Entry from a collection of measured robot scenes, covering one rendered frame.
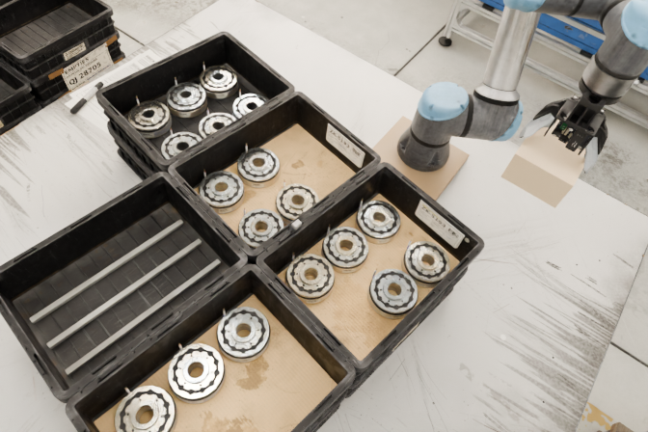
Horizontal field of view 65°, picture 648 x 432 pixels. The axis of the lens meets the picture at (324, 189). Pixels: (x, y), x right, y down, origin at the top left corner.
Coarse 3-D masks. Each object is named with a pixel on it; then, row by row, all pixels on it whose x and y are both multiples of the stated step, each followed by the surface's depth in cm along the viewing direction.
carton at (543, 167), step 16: (544, 128) 104; (528, 144) 101; (544, 144) 101; (560, 144) 102; (512, 160) 101; (528, 160) 98; (544, 160) 99; (560, 160) 99; (576, 160) 100; (512, 176) 103; (528, 176) 101; (544, 176) 98; (560, 176) 97; (576, 176) 97; (528, 192) 103; (544, 192) 101; (560, 192) 98
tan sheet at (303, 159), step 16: (272, 144) 132; (288, 144) 133; (304, 144) 133; (320, 144) 134; (288, 160) 130; (304, 160) 130; (320, 160) 131; (336, 160) 131; (288, 176) 127; (304, 176) 127; (320, 176) 128; (336, 176) 128; (256, 192) 123; (272, 192) 124; (320, 192) 125; (240, 208) 120; (256, 208) 121; (272, 208) 121
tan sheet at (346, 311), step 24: (408, 240) 119; (432, 240) 120; (384, 264) 115; (456, 264) 117; (336, 288) 111; (360, 288) 111; (432, 288) 113; (336, 312) 107; (360, 312) 108; (336, 336) 104; (360, 336) 105; (384, 336) 105; (360, 360) 102
